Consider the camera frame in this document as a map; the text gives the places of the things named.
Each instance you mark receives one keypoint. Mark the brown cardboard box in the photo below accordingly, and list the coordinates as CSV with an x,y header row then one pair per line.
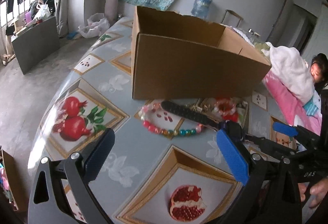
x,y
176,56

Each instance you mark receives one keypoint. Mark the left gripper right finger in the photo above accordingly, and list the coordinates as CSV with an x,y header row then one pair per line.
x,y
269,191

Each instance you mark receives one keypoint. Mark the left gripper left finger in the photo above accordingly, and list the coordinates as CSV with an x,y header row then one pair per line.
x,y
48,202

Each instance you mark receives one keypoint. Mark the gold jewelry pile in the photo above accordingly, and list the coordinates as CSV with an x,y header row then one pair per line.
x,y
200,108

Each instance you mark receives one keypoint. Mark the child in bed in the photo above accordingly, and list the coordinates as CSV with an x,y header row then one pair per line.
x,y
318,70

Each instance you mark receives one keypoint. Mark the white blanket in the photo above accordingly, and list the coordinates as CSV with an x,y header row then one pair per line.
x,y
291,70

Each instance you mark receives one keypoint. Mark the white plastic bag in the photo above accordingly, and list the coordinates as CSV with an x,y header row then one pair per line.
x,y
98,24

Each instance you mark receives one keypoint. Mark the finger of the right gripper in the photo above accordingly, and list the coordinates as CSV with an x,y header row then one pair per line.
x,y
233,130
284,129

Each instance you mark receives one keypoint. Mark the operator right hand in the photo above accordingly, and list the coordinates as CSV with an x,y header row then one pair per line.
x,y
319,190

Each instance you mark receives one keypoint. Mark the grey board on floor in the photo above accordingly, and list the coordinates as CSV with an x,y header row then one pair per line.
x,y
35,44

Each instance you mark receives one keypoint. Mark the blue water jug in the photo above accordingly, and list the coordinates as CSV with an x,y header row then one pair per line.
x,y
201,8

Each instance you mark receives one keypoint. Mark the fruit print tablecloth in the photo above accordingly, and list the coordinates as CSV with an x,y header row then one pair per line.
x,y
165,165

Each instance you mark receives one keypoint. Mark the pink bedding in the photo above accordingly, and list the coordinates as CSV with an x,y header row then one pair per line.
x,y
291,108

